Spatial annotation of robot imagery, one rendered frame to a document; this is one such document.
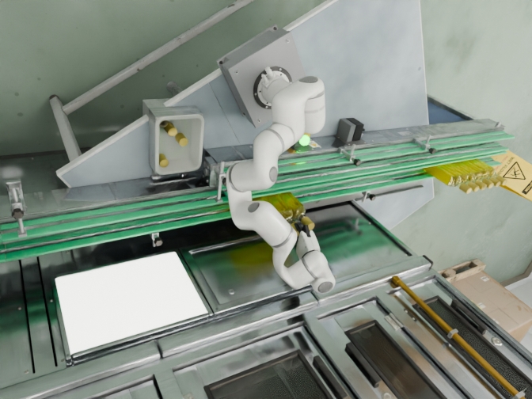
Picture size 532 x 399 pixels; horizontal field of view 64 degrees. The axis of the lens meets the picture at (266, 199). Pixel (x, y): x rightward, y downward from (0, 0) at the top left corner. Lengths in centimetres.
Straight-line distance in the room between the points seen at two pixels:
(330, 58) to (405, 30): 40
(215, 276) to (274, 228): 42
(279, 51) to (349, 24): 40
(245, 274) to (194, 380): 43
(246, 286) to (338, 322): 33
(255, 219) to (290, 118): 30
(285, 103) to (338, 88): 74
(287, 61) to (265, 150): 53
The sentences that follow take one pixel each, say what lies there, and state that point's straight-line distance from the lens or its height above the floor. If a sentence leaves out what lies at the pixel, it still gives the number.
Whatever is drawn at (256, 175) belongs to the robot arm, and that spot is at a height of 131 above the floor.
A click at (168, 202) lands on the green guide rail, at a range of 158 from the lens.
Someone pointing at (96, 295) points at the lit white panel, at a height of 111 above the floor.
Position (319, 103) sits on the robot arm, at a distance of 132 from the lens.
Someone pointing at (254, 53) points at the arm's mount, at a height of 85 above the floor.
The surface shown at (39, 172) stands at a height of 25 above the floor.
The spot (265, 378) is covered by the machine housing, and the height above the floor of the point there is 156.
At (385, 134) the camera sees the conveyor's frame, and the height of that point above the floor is 80.
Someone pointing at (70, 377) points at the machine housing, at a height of 137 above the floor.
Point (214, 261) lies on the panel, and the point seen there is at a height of 109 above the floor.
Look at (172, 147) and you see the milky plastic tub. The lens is 164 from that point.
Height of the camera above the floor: 214
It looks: 44 degrees down
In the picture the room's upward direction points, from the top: 138 degrees clockwise
